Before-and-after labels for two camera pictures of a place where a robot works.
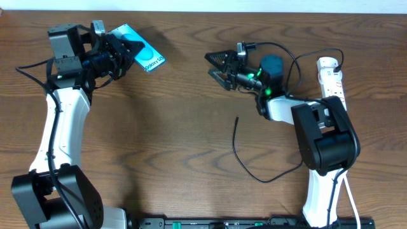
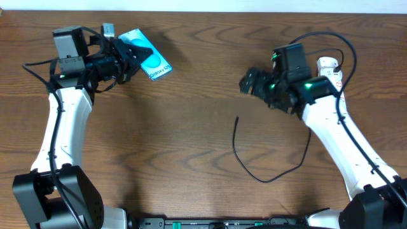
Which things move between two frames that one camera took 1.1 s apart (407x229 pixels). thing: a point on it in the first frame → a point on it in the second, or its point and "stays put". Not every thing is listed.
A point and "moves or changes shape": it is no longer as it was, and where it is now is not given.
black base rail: (250, 222) stays put
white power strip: (330, 80) stays put
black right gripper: (233, 59) → (262, 77)
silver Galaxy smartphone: (149, 59) moves or changes shape
